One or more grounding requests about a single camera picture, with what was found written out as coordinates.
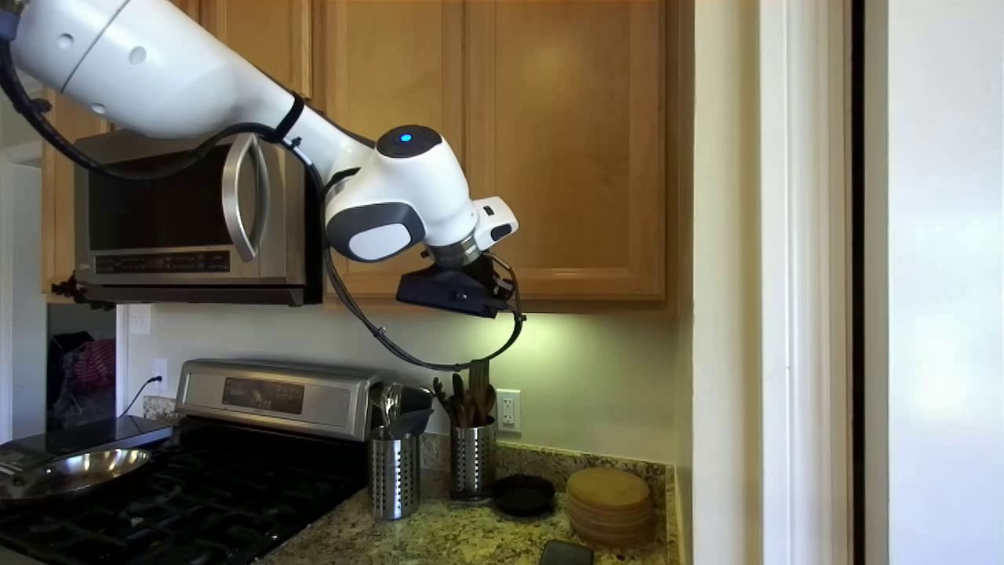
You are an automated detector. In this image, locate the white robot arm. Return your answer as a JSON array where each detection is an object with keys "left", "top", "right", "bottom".
[{"left": 5, "top": 0, "right": 519, "bottom": 315}]

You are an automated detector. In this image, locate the stainless steel stove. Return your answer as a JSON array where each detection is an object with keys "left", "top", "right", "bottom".
[{"left": 0, "top": 357, "right": 376, "bottom": 565}]

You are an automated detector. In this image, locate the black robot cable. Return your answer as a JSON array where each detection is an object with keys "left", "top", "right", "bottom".
[{"left": 0, "top": 42, "right": 532, "bottom": 373}]

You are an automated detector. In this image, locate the stainless steel microwave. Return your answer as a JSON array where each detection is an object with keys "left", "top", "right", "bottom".
[{"left": 75, "top": 133, "right": 325, "bottom": 305}]

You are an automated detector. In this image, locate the white wall outlet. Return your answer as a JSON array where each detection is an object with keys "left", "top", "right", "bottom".
[{"left": 497, "top": 388, "right": 521, "bottom": 436}]

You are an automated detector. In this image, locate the silver frying pan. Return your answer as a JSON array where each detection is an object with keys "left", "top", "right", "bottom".
[{"left": 0, "top": 444, "right": 154, "bottom": 502}]

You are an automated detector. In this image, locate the stack of cork coasters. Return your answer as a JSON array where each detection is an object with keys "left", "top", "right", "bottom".
[{"left": 565, "top": 468, "right": 654, "bottom": 548}]

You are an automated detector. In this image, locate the small black round dish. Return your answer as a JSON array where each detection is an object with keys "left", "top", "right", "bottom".
[{"left": 489, "top": 473, "right": 557, "bottom": 517}]

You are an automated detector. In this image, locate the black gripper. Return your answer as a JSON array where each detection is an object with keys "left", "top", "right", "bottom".
[{"left": 457, "top": 252, "right": 519, "bottom": 305}]

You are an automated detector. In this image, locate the perforated steel utensil holder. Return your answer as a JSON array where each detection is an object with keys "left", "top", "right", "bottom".
[{"left": 370, "top": 436, "right": 422, "bottom": 520}]

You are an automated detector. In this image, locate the wooden cupboard door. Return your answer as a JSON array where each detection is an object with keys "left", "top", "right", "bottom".
[
  {"left": 464, "top": 0, "right": 669, "bottom": 305},
  {"left": 317, "top": 0, "right": 467, "bottom": 307}
]

